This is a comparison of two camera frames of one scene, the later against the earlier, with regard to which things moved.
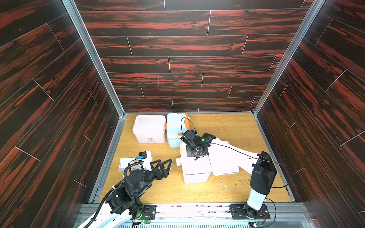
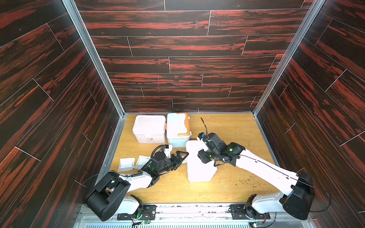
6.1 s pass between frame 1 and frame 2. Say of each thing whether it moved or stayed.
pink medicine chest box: stayed
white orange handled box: stayed
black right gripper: moved
